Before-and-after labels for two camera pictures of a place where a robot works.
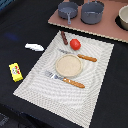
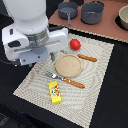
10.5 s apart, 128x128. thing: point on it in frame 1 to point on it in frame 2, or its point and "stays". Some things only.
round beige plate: [68, 65] stays
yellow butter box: [16, 72] to [55, 92]
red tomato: [75, 44] stays
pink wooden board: [106, 27] stays
